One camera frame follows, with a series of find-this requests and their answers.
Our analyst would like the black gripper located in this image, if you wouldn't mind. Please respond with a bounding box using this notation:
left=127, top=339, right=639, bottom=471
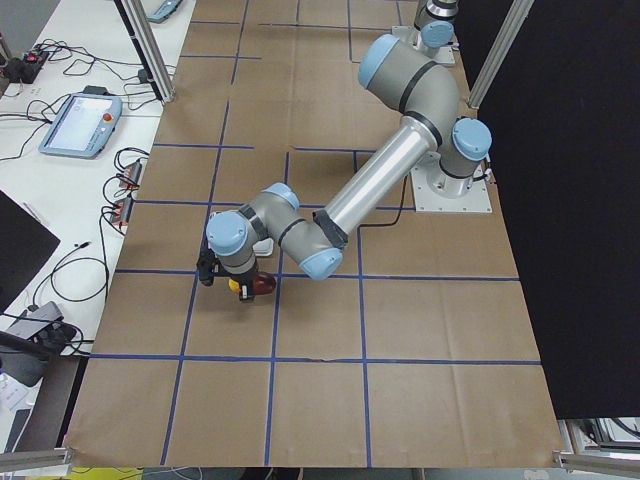
left=196, top=252, right=259, bottom=302

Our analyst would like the red yellow mango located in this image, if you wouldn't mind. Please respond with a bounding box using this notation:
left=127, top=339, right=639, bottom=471
left=228, top=272, right=277, bottom=301

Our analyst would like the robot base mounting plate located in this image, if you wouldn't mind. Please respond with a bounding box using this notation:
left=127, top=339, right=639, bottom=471
left=410, top=162, right=493, bottom=214

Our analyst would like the black monitor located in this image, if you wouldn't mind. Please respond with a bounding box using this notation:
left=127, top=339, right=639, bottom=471
left=0, top=192, right=60, bottom=312

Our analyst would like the teach pendant tablet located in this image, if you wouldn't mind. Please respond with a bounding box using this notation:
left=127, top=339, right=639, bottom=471
left=38, top=93, right=122, bottom=159

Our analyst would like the grey usb dock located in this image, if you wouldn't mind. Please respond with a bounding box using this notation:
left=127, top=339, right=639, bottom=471
left=7, top=301, right=63, bottom=340

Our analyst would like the brown paper table cover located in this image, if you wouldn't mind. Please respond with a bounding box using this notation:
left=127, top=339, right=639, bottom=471
left=65, top=1, right=562, bottom=468

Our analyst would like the black backdrop panel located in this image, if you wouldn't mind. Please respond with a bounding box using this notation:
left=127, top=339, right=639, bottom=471
left=479, top=1, right=639, bottom=419

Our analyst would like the aluminium frame post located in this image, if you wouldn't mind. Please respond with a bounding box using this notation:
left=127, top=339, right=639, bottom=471
left=114, top=0, right=175, bottom=105

